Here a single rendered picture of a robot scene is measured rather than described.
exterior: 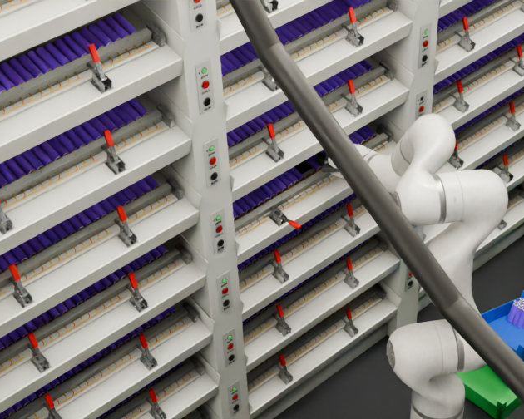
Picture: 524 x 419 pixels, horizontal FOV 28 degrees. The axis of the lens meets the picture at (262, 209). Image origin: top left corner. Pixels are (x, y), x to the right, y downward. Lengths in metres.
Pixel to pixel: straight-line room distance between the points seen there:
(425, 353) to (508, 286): 1.34
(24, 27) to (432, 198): 0.83
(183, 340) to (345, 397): 0.75
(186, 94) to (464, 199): 0.61
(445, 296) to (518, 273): 2.72
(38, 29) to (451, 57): 1.32
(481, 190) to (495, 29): 1.00
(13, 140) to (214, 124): 0.50
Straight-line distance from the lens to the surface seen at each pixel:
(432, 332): 2.30
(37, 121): 2.00
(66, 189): 2.14
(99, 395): 2.54
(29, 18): 1.92
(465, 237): 2.15
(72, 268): 2.26
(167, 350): 2.61
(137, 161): 2.20
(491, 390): 3.26
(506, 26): 3.04
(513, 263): 3.67
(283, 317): 2.87
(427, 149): 2.12
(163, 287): 2.47
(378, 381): 3.26
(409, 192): 2.06
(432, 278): 0.92
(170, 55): 2.14
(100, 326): 2.41
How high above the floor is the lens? 2.46
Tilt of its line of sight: 40 degrees down
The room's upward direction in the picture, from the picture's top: 3 degrees counter-clockwise
